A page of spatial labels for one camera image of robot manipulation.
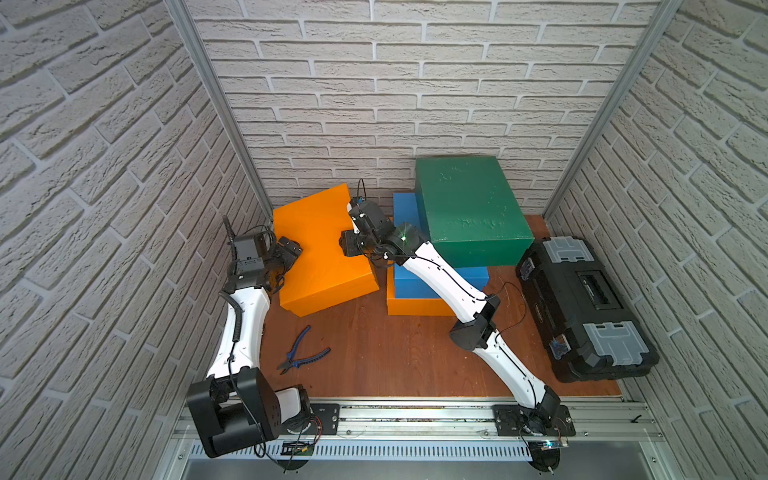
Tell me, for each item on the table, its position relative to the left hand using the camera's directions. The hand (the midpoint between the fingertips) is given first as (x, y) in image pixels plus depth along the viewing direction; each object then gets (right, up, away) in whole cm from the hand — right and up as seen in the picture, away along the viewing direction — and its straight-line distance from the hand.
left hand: (298, 245), depth 82 cm
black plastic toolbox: (+75, -20, -9) cm, 78 cm away
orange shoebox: (+8, -8, -5) cm, 13 cm away
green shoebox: (+46, +8, -9) cm, 48 cm away
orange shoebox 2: (+32, -18, +3) cm, 37 cm away
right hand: (+14, +1, -1) cm, 14 cm away
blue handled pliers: (-3, -33, 0) cm, 33 cm away
